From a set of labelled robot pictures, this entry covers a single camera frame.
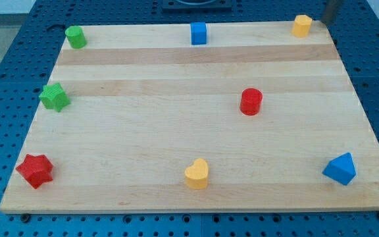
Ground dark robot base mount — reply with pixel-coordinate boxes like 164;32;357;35
161;0;233;11

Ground green star block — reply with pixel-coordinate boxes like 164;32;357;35
39;82;70;112

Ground yellow hexagon block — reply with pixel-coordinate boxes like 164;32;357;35
291;14;313;38

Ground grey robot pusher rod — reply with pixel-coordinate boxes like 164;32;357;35
320;0;345;26

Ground yellow heart block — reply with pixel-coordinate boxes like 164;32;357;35
184;158;209;190

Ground red star block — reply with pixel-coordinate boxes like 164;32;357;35
16;154;53;189

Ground blue cube block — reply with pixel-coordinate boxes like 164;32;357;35
190;22;207;45

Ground green cylinder block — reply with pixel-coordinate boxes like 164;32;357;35
65;26;87;49

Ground blue triangle block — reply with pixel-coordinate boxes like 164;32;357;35
322;153;357;186

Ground wooden board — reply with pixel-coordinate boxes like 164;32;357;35
0;21;379;214

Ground red cylinder block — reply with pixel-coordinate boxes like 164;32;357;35
240;88;263;116

